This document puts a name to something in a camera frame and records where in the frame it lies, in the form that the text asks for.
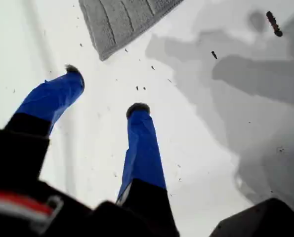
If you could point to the grey striped square towel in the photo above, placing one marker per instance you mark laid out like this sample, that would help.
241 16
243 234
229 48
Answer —
117 22

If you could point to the dark brown debris stick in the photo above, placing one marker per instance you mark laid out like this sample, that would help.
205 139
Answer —
274 23

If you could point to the black printed mount block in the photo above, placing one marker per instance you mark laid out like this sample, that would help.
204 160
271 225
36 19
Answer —
260 219

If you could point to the small dark debris piece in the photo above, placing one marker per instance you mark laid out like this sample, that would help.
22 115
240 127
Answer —
214 54

